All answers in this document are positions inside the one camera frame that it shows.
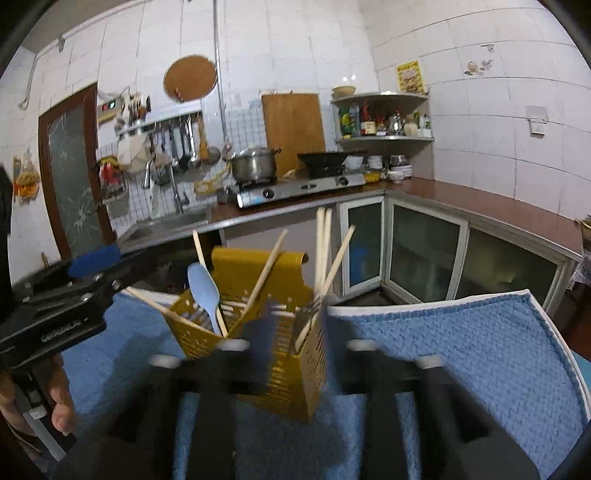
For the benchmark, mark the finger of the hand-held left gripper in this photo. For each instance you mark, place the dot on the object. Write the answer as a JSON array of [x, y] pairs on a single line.
[[94, 261], [69, 304]]

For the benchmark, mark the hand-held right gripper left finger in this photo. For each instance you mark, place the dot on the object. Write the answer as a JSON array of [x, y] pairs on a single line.
[[265, 337]]

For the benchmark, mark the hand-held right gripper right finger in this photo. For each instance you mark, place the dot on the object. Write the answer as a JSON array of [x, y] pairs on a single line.
[[325, 337]]

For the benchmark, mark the wooden chopstick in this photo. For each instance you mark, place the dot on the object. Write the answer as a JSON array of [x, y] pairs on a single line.
[[270, 263], [157, 305], [319, 249], [203, 263], [328, 240], [337, 258]]

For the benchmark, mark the yellow plastic utensil holder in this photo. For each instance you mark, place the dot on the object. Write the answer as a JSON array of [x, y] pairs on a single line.
[[295, 406]]

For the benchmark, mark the light blue plastic spoon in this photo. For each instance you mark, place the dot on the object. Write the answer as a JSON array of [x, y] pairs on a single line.
[[203, 286]]

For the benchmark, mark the person's left hand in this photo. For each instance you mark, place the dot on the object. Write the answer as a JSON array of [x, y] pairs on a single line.
[[62, 406]]

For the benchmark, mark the brown framed glass door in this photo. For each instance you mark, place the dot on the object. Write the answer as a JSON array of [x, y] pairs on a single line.
[[74, 184]]

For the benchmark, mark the steel sink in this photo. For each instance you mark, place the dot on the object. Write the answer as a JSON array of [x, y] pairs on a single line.
[[166, 226]]

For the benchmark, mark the metal faucet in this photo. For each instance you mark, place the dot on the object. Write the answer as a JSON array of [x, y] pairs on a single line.
[[175, 194]]

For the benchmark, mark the hanging bag of orange goods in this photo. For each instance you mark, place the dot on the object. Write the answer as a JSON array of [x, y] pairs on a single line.
[[27, 177]]

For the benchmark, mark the white plastic bag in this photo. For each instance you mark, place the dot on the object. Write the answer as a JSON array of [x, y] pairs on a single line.
[[134, 154]]

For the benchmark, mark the kitchen counter cabinet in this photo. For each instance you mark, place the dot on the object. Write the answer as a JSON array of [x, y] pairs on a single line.
[[425, 254]]

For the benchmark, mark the black ladle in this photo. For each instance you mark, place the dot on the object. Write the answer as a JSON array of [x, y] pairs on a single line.
[[183, 159]]

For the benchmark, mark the blue towel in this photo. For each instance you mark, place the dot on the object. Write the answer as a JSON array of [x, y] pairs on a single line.
[[461, 350]]

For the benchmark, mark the small metal cup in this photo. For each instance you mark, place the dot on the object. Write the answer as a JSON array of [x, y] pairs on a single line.
[[224, 196]]

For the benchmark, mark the steel gas stove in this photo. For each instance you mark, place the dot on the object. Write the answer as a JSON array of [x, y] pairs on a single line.
[[300, 189]]

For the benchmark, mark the cup of chopsticks and knife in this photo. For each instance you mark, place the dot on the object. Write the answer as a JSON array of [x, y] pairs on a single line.
[[138, 110]]

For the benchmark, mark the steel pot with lid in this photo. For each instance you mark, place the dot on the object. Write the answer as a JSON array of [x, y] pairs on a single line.
[[253, 166]]

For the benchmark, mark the black wok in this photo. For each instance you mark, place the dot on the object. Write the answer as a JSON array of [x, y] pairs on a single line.
[[322, 161]]

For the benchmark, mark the stack of small bowls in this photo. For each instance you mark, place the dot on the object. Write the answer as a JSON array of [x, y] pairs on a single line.
[[400, 168]]

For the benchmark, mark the wooden cutting board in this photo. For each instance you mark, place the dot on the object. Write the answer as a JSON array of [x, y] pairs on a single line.
[[293, 134]]

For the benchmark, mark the round wooden board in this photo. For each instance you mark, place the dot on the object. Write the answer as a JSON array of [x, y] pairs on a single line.
[[190, 78]]

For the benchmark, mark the grey corner shelf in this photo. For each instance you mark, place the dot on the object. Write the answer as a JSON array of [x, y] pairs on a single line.
[[383, 138]]

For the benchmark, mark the green bottle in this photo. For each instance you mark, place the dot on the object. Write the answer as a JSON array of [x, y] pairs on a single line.
[[344, 124]]

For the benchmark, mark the red sauce bottle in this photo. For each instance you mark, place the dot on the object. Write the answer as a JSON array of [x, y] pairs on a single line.
[[368, 124]]

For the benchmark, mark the blue capped bottle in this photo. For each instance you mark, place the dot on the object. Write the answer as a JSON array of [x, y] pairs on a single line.
[[354, 122]]

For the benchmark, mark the beige bowl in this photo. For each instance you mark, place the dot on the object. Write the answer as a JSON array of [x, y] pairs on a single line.
[[344, 91]]

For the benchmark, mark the white electric switch box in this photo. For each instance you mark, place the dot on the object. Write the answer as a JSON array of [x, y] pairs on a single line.
[[111, 110]]

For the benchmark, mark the metal wall rack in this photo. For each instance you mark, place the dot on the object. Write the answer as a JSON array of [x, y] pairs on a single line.
[[157, 121]]

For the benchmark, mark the thin wall pipe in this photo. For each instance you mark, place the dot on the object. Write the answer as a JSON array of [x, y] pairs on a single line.
[[30, 78]]

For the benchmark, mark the metal wall pipe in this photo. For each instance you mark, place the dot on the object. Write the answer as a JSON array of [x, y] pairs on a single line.
[[220, 69]]

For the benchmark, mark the yellow wall poster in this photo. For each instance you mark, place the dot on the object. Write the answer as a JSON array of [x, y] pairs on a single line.
[[409, 76]]

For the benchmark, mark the white wall socket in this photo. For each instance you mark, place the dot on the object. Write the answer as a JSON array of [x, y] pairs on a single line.
[[537, 120]]

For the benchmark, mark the wall stickers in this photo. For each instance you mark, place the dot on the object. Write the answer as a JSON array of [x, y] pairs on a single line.
[[473, 67]]

